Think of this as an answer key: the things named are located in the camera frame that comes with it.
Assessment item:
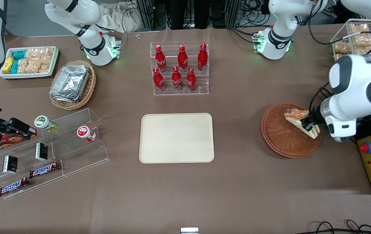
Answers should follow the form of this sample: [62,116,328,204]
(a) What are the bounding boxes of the triangle sandwich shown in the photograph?
[284,109,321,139]

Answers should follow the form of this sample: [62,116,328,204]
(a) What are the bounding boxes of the round brown wicker basket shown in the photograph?
[261,102,322,159]

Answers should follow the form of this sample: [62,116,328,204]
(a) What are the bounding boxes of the silver foil tray stack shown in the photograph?
[50,64,91,103]

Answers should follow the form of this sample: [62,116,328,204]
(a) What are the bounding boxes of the oval wicker basket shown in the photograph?
[49,60,96,111]

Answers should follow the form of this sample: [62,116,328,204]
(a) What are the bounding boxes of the beige plastic tray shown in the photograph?
[139,113,215,163]

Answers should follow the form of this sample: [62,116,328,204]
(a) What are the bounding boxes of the red cookie box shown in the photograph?
[0,128,38,155]

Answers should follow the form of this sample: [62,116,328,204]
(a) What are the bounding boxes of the green lid small bottle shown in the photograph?
[34,115,58,132]

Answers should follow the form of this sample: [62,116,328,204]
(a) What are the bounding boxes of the small black box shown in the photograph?
[35,142,48,162]
[3,155,18,174]

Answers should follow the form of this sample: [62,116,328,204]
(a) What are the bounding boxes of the Snickers chocolate bar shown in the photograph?
[0,177,30,197]
[30,162,61,178]

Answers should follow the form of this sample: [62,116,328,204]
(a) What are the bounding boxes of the white rectangular snack bin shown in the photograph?
[0,46,59,80]

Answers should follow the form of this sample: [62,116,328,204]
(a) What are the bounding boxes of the yellow snack packet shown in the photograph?
[2,57,15,74]

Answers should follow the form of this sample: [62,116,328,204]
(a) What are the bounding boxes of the clear acrylic stepped shelf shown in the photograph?
[0,108,110,199]

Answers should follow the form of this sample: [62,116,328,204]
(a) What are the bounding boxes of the clear bag of pastries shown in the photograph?
[351,34,371,54]
[334,42,352,54]
[350,23,371,34]

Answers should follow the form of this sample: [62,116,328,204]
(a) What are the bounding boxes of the red lid small bottle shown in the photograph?
[77,126,97,142]

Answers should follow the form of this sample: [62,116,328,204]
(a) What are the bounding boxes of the clear acrylic bottle rack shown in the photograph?
[150,41,210,96]

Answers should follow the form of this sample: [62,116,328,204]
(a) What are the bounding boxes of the red cola bottle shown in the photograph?
[172,66,183,91]
[155,45,168,72]
[186,68,197,92]
[177,45,188,72]
[197,43,208,72]
[153,68,165,92]

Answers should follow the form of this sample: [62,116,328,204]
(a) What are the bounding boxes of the white cloth bag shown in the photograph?
[99,3,144,33]

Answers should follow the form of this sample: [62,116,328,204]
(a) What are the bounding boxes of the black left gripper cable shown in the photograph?
[308,83,331,112]

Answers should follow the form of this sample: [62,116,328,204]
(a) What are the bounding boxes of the wire basket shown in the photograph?
[330,19,371,61]

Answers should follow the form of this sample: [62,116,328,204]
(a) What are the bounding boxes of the black floor cable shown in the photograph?
[303,220,371,234]

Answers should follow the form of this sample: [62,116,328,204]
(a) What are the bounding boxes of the black cable bundle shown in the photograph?
[236,0,271,27]

